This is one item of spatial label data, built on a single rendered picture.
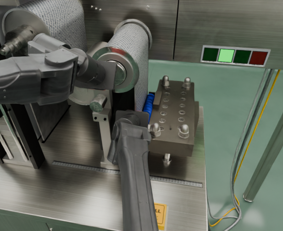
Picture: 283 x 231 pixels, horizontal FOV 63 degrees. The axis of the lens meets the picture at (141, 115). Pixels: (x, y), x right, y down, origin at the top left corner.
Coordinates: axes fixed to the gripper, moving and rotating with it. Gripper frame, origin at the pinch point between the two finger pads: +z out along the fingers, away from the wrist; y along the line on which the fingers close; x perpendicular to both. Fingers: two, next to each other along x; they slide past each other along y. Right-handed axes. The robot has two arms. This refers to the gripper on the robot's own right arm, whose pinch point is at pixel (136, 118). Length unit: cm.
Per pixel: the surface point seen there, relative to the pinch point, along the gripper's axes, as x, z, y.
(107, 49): 20.5, -14.5, -7.4
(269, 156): -26, 69, 72
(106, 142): -9.5, -2.0, -9.7
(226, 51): 26.8, 19.2, 29.7
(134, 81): 12.3, -9.8, -0.1
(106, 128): -3.6, -5.4, -8.9
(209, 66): 40, 279, 54
